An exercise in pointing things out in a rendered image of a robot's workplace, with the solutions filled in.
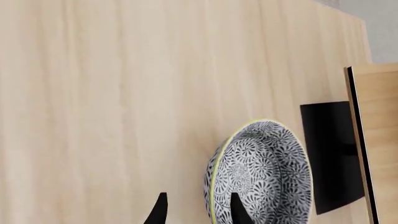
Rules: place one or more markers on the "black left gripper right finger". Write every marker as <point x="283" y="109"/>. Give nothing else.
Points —
<point x="238" y="213"/>

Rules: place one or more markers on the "wooden cabinet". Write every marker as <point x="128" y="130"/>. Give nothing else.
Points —
<point x="377" y="121"/>

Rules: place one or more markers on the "black open cabinet drawer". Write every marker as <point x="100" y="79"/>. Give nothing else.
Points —
<point x="329" y="158"/>

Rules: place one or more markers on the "black and white patterned bowl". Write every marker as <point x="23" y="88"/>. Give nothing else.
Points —
<point x="264" y="168"/>

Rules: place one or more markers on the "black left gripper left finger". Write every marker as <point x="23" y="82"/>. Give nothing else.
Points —
<point x="159" y="212"/>

